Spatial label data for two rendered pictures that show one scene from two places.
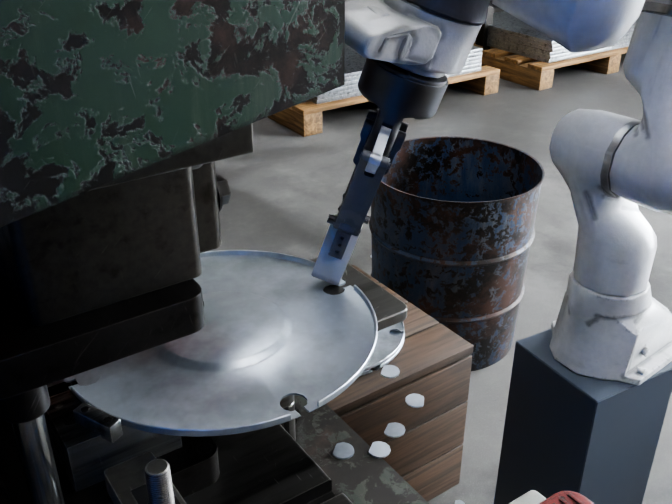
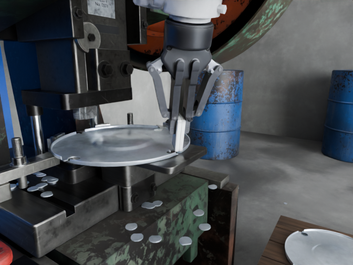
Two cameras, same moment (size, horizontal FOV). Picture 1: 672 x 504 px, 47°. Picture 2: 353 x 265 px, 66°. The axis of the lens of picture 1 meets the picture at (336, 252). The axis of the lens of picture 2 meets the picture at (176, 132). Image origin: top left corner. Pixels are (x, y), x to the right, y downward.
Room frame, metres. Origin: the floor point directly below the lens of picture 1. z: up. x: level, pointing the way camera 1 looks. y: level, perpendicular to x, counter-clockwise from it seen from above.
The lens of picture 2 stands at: (0.48, -0.46, 0.95)
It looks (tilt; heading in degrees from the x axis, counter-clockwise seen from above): 14 degrees down; 68
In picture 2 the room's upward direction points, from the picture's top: straight up
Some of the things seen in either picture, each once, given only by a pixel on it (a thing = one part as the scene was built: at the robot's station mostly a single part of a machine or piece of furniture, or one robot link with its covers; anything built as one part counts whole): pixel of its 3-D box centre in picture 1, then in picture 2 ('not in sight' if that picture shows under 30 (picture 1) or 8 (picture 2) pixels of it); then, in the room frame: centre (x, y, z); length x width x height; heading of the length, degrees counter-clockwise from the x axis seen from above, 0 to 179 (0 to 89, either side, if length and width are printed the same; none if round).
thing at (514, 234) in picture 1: (448, 252); not in sight; (1.74, -0.29, 0.24); 0.42 x 0.42 x 0.48
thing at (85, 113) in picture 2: not in sight; (85, 110); (0.53, 0.20, 0.84); 0.05 x 0.03 x 0.04; 34
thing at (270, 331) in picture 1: (221, 327); (123, 140); (0.59, 0.11, 0.78); 0.29 x 0.29 x 0.01
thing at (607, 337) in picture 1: (620, 309); not in sight; (1.04, -0.45, 0.52); 0.22 x 0.19 x 0.14; 120
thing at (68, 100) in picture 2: (64, 297); (81, 100); (0.52, 0.22, 0.86); 0.20 x 0.16 x 0.05; 34
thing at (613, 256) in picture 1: (602, 195); not in sight; (1.04, -0.40, 0.71); 0.18 x 0.11 x 0.25; 37
